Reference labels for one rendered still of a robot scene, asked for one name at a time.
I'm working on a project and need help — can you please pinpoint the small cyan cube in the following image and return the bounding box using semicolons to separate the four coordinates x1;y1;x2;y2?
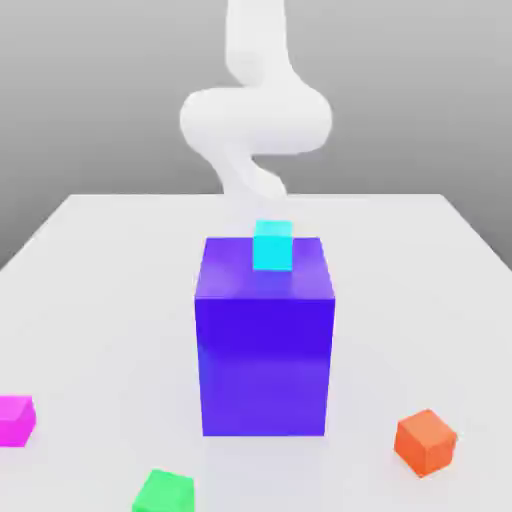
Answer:
252;219;294;272

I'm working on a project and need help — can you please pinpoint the small orange cube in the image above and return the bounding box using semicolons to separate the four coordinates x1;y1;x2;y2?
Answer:
393;408;458;479

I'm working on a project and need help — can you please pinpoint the small green cube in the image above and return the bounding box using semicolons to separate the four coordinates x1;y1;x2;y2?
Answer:
131;469;196;512

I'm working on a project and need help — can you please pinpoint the small magenta cube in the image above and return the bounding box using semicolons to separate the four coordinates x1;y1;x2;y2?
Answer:
0;394;38;448

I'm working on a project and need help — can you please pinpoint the large purple box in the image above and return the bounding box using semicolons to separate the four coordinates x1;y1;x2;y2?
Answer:
194;236;336;438

